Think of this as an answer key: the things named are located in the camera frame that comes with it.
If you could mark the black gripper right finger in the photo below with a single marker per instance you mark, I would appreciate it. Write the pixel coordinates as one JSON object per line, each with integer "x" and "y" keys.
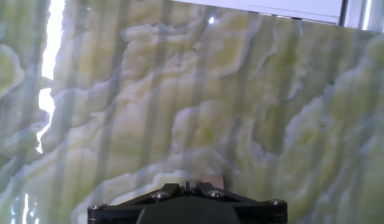
{"x": 257, "y": 211}

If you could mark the green marble pattern mat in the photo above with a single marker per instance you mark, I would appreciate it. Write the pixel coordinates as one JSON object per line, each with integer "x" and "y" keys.
{"x": 226, "y": 109}

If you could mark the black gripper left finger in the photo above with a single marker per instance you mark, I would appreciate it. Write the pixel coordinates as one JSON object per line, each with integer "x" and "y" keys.
{"x": 123, "y": 211}

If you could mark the printed paper sheet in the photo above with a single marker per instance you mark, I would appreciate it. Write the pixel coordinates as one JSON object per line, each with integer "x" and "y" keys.
{"x": 272, "y": 7}

